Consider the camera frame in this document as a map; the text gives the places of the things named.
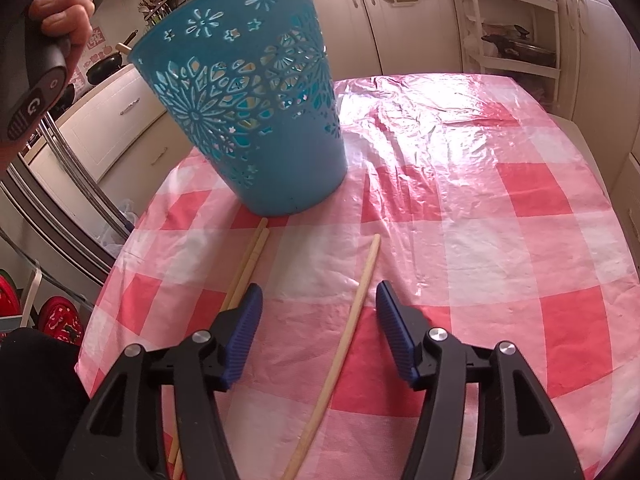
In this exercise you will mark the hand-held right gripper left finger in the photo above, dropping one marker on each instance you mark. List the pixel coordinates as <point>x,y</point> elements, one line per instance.
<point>245,330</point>

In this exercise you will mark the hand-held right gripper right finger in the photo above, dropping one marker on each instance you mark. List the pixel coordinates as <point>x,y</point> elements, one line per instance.
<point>395,330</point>

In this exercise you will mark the blue perforated plastic basket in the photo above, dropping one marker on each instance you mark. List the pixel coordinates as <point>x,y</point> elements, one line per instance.
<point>300,160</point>

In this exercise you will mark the person's left hand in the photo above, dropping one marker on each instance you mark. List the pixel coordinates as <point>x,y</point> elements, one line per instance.
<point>70,10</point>

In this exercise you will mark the black wok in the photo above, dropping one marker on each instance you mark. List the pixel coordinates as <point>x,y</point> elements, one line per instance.
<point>65,97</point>

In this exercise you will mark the black frying pan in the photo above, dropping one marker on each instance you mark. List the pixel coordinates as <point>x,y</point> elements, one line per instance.
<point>105,67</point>

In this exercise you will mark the cream kitchen drawer cabinet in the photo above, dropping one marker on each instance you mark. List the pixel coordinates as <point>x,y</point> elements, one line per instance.
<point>115,125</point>

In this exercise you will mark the steel refrigerator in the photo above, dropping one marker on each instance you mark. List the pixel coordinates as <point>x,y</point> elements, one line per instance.
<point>60,200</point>

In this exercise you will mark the pink checkered plastic tablecloth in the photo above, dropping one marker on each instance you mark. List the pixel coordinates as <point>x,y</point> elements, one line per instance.
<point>500,260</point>

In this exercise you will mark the clear plastic bag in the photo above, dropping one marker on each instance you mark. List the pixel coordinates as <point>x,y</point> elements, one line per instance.
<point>120,225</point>

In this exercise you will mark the red round patterned container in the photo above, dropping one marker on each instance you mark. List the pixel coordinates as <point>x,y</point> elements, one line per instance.
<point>7,300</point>
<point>60,322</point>

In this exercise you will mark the person's black trouser leg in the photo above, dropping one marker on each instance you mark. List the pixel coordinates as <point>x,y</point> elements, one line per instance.
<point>35,400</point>

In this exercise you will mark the metal pots on shelf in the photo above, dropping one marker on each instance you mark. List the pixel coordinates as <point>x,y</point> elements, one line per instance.
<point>530,55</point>

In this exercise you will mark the cream tall cabinet doors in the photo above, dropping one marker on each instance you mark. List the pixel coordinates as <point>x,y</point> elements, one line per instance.
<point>360,25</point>

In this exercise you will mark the cream side cabinets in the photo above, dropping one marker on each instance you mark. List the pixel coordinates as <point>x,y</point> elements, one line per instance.
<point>595,60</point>

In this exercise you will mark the pink patterned wall sticker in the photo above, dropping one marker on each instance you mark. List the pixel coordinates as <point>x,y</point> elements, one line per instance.
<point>97,40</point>

